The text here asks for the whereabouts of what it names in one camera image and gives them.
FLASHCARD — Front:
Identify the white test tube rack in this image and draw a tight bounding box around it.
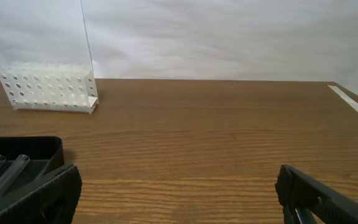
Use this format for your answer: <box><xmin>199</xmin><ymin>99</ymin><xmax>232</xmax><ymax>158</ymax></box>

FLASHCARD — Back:
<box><xmin>0</xmin><ymin>61</ymin><xmax>99</xmax><ymax>114</ymax></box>

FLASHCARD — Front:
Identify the black tray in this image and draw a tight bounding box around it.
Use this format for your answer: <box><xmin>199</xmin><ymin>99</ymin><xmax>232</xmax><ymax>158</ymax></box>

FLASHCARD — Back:
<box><xmin>0</xmin><ymin>136</ymin><xmax>65</xmax><ymax>212</ymax></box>

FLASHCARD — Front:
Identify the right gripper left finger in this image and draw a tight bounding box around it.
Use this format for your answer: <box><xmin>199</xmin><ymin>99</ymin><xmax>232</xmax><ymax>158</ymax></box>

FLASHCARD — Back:
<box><xmin>0</xmin><ymin>164</ymin><xmax>83</xmax><ymax>224</ymax></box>

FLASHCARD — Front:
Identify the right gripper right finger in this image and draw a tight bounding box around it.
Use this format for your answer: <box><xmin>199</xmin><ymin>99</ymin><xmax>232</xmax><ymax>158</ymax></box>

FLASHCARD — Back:
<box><xmin>274</xmin><ymin>164</ymin><xmax>358</xmax><ymax>224</ymax></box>

